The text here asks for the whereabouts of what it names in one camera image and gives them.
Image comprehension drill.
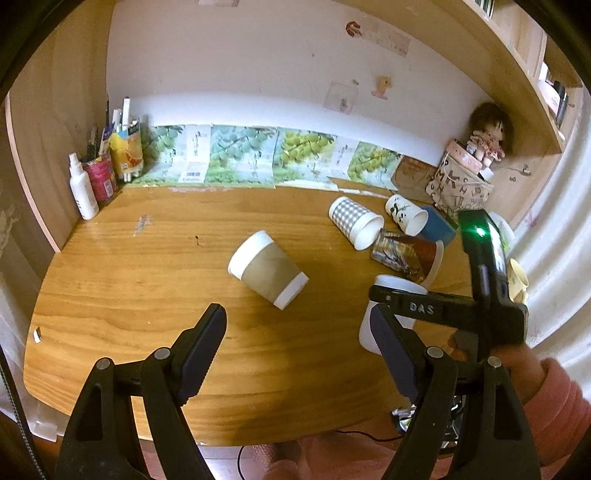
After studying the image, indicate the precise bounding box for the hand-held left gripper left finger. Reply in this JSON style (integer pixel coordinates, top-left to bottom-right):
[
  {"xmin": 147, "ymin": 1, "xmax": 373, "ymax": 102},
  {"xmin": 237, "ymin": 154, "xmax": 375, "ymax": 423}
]
[{"xmin": 55, "ymin": 302, "xmax": 228, "ymax": 480}]

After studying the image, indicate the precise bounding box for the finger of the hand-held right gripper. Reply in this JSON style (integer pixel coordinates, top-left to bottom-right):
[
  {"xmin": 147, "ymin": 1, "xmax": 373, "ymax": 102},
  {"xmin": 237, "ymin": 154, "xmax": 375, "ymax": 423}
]
[{"xmin": 368, "ymin": 284, "xmax": 477, "ymax": 331}]

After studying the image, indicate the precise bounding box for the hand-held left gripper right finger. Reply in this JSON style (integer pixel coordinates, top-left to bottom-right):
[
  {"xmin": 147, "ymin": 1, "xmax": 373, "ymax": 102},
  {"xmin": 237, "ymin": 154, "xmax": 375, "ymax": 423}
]
[{"xmin": 369, "ymin": 305, "xmax": 543, "ymax": 480}]

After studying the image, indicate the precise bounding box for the plain white paper cup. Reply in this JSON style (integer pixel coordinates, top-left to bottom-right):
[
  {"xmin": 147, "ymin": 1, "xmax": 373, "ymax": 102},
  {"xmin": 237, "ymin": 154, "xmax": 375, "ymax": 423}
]
[{"xmin": 359, "ymin": 274, "xmax": 428, "ymax": 356}]

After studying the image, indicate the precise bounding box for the brown paper cup white rim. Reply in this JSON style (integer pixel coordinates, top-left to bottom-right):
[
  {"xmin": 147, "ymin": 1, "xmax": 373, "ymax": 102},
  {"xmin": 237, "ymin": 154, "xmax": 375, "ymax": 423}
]
[{"xmin": 227, "ymin": 230, "xmax": 309, "ymax": 310}]

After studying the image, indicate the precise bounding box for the pale yellow cup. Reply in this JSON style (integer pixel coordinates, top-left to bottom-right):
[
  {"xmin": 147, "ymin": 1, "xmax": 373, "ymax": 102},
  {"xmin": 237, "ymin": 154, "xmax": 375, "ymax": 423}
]
[{"xmin": 508, "ymin": 257, "xmax": 530, "ymax": 303}]

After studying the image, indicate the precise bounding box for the illustrated brown orange paper cup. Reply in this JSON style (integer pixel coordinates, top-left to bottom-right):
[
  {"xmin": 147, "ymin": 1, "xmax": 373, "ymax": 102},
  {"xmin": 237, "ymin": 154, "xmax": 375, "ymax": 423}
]
[{"xmin": 370, "ymin": 229, "xmax": 445, "ymax": 288}]

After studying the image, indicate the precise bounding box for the blue paper cup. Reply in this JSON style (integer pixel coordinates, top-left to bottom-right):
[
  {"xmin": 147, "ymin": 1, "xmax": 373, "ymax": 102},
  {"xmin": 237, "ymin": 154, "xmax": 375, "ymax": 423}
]
[{"xmin": 418, "ymin": 205, "xmax": 458, "ymax": 245}]

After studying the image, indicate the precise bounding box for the white cup green plant print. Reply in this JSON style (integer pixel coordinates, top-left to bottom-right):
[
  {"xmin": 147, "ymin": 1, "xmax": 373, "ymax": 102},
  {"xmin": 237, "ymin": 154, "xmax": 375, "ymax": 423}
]
[{"xmin": 385, "ymin": 194, "xmax": 429, "ymax": 234}]

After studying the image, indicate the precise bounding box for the grey checkered paper cup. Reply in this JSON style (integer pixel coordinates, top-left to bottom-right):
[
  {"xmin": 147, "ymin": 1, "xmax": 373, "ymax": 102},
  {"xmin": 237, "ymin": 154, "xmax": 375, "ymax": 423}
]
[{"xmin": 328, "ymin": 196, "xmax": 385, "ymax": 251}]

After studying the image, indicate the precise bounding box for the person's right hand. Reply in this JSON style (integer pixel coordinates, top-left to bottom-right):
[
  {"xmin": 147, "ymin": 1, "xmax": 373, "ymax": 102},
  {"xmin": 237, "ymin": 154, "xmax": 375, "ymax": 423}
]
[{"xmin": 489, "ymin": 344, "xmax": 543, "ymax": 407}]

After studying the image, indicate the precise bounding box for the white curtain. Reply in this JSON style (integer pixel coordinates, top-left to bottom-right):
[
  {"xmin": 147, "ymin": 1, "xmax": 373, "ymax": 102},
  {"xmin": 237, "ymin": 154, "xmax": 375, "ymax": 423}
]
[{"xmin": 507, "ymin": 88, "xmax": 591, "ymax": 365}]

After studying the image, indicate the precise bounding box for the letter pattern fabric bag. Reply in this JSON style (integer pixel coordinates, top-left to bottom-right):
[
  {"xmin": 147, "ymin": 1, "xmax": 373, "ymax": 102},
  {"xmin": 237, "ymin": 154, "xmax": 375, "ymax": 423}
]
[{"xmin": 426, "ymin": 152, "xmax": 495, "ymax": 217}]

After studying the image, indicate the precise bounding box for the person's pink clothing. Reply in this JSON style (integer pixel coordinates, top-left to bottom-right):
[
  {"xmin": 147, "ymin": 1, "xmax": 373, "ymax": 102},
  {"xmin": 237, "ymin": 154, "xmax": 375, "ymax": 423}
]
[{"xmin": 267, "ymin": 415, "xmax": 404, "ymax": 480}]

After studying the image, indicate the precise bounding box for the brown cardboard piece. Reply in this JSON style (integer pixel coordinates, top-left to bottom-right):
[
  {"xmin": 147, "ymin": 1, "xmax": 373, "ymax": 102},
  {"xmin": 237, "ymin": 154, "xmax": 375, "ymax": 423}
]
[{"xmin": 390, "ymin": 156, "xmax": 440, "ymax": 204}]

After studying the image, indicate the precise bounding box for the brown haired doll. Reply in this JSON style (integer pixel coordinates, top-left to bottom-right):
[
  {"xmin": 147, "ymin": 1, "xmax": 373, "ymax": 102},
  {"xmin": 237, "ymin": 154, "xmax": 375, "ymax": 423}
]
[{"xmin": 466, "ymin": 102, "xmax": 514, "ymax": 169}]

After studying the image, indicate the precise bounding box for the white spray bottle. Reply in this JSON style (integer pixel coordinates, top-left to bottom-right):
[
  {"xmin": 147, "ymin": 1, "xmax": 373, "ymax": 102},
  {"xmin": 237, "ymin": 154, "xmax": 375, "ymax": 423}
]
[{"xmin": 68, "ymin": 153, "xmax": 100, "ymax": 221}]

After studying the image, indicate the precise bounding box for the red can pen holder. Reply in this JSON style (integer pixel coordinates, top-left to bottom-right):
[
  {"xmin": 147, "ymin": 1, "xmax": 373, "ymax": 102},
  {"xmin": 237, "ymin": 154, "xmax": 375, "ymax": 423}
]
[{"xmin": 83, "ymin": 154, "xmax": 118, "ymax": 207}]

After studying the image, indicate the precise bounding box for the orange carton pen holder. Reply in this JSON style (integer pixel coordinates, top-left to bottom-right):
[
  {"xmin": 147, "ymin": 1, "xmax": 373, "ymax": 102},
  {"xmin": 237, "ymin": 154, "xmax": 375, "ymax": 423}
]
[{"xmin": 108, "ymin": 121, "xmax": 145, "ymax": 184}]

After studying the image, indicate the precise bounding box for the dark pens bundle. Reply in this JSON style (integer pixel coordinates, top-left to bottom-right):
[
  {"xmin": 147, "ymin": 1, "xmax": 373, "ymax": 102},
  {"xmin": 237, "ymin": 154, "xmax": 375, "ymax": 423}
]
[{"xmin": 87, "ymin": 95, "xmax": 112, "ymax": 161}]

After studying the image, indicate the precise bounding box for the black cable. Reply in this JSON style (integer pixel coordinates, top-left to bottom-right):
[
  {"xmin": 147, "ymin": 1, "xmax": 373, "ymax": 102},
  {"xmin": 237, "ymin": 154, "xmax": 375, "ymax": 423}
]
[{"xmin": 237, "ymin": 429, "xmax": 407, "ymax": 480}]

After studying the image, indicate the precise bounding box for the wooden wall shelf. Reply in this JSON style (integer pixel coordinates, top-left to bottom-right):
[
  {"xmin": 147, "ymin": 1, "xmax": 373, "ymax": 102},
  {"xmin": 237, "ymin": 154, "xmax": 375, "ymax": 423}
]
[{"xmin": 455, "ymin": 0, "xmax": 583, "ymax": 155}]

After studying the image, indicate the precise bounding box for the yellow duck wall sticker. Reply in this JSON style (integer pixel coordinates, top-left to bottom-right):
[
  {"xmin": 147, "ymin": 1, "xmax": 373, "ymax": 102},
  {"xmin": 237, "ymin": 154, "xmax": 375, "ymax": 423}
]
[{"xmin": 370, "ymin": 76, "xmax": 396, "ymax": 100}]

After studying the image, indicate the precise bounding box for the square drawing wall paper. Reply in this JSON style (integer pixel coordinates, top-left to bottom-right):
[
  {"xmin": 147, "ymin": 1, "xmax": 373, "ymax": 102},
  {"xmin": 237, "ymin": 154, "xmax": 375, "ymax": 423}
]
[{"xmin": 323, "ymin": 80, "xmax": 360, "ymax": 112}]

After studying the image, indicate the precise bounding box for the pink wall paper note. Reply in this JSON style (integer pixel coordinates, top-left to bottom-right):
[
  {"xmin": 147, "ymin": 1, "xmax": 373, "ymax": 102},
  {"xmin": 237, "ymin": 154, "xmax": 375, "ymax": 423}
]
[{"xmin": 364, "ymin": 18, "xmax": 411, "ymax": 57}]

